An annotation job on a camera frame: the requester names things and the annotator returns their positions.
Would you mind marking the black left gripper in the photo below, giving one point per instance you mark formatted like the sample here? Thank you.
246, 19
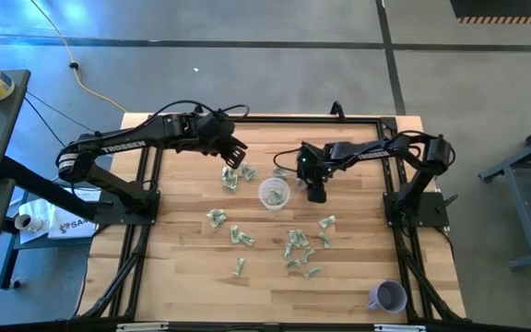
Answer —
205, 143

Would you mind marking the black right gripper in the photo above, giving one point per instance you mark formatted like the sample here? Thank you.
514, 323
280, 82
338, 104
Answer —
311, 163

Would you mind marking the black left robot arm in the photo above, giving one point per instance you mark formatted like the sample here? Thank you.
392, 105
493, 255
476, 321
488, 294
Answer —
122, 146

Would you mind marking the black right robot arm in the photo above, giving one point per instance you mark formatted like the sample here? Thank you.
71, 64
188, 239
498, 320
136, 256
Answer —
371, 154

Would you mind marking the clear plastic cup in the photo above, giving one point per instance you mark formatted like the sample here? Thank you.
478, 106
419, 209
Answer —
272, 183

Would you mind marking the pale blue mug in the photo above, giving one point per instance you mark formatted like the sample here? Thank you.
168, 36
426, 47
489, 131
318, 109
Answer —
387, 295

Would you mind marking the white printed paper sheet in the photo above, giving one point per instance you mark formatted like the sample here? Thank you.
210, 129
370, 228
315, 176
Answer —
72, 227

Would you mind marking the black diagonal pole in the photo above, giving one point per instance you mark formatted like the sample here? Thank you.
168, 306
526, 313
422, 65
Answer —
39, 184

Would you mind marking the blue-grey metal table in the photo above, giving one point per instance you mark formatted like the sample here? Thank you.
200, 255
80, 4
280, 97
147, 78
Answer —
519, 198

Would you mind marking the white cylindrical object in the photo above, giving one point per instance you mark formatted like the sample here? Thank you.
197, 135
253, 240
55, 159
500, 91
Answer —
27, 222

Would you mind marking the black hazard-striped mat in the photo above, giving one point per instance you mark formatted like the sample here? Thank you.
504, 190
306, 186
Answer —
505, 9

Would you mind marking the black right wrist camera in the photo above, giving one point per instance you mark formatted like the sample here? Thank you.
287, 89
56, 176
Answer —
316, 192

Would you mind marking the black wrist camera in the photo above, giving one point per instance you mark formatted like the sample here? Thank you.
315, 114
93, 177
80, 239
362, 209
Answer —
217, 123
316, 192

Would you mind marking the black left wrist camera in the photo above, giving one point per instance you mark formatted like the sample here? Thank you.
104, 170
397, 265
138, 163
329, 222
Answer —
217, 123

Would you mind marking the white metal bracket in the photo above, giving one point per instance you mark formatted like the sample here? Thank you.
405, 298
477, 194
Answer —
399, 328
142, 327

